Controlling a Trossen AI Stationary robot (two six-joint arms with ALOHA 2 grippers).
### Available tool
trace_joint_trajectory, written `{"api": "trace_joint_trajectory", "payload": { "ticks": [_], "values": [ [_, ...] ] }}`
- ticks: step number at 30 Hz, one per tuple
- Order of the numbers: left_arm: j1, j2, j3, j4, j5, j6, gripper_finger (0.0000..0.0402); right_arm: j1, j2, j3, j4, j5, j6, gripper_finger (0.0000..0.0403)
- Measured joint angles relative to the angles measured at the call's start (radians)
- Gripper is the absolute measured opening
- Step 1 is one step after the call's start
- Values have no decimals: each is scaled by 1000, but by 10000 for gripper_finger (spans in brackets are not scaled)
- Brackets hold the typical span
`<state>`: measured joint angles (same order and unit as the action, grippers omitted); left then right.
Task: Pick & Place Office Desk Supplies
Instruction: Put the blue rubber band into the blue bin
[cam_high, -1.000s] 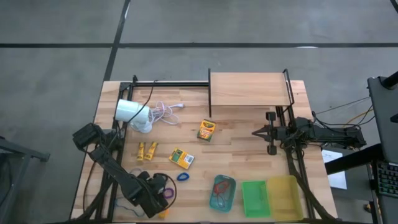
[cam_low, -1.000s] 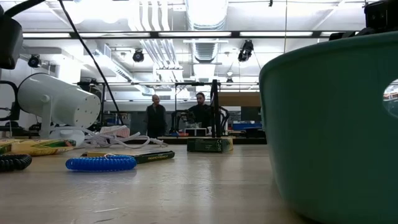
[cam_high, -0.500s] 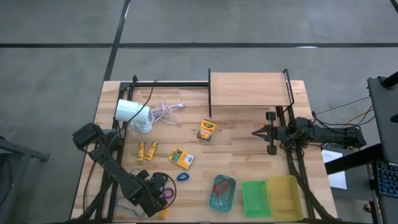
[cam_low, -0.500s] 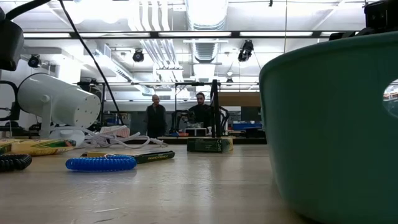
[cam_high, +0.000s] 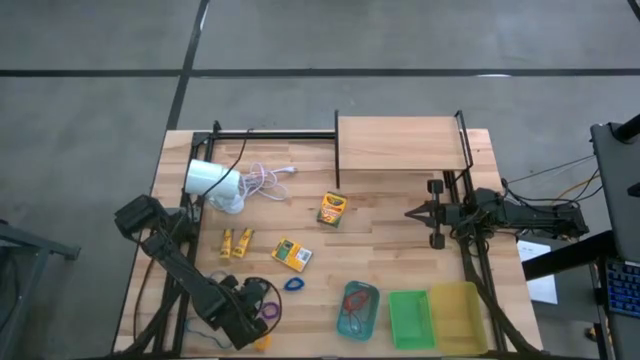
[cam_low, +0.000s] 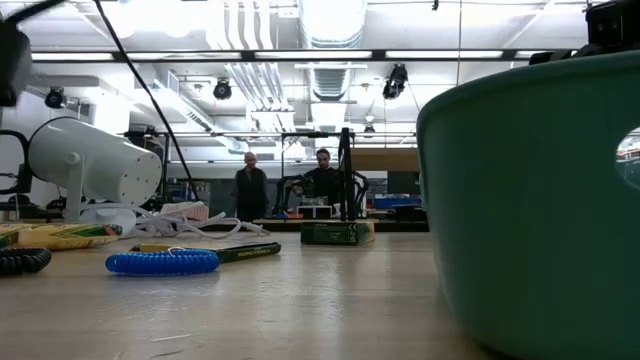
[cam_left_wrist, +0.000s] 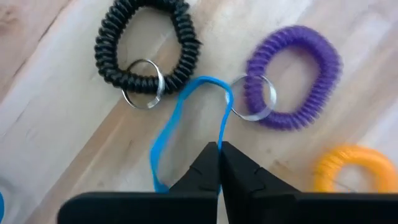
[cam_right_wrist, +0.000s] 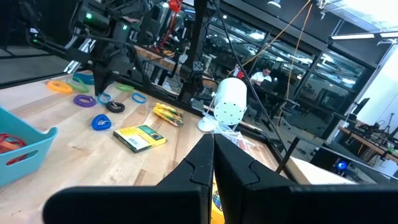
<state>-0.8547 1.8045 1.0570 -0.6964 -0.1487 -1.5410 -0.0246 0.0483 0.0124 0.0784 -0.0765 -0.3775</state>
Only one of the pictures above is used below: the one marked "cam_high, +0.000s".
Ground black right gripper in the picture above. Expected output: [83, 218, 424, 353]
[403, 178, 474, 250]

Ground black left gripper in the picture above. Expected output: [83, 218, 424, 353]
[214, 277, 272, 351]

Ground yellow crayon package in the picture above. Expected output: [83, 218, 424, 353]
[231, 227, 255, 260]

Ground yellow glue tube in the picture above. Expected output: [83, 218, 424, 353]
[218, 228, 235, 260]

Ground green yellow crayon box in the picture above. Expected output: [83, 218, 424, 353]
[316, 191, 349, 229]

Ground teal plastic bin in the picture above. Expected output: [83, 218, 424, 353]
[335, 279, 381, 343]

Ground black side desk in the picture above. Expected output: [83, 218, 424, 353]
[522, 112, 640, 360]

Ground wooden shelf riser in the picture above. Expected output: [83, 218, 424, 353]
[333, 109, 475, 190]

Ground green plastic bin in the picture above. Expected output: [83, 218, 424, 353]
[387, 289, 437, 351]

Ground yellow plastic bin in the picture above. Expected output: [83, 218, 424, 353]
[429, 280, 490, 357]

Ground white paper sheet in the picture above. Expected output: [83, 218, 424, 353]
[517, 239, 559, 305]

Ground black computer keyboard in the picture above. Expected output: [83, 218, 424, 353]
[604, 259, 640, 319]

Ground grey side table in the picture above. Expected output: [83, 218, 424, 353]
[0, 219, 81, 360]

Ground thin blue cord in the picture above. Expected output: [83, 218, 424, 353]
[183, 318, 232, 350]

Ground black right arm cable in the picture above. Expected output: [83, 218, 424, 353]
[499, 154, 601, 207]

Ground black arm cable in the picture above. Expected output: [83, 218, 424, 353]
[199, 128, 251, 201]
[499, 154, 601, 207]

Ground brown cable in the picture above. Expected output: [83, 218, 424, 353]
[132, 257, 157, 344]

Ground white lamp cable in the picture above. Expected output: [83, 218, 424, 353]
[239, 162, 299, 202]

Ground yellow cable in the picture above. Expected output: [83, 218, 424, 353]
[554, 172, 601, 201]

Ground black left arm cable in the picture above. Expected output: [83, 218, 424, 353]
[199, 128, 251, 201]

